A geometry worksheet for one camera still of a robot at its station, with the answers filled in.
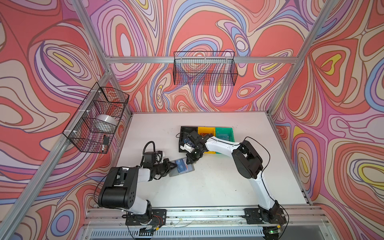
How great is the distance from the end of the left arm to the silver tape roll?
28 cm

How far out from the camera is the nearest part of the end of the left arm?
0.80 metres

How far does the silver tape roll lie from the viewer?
0.70 m
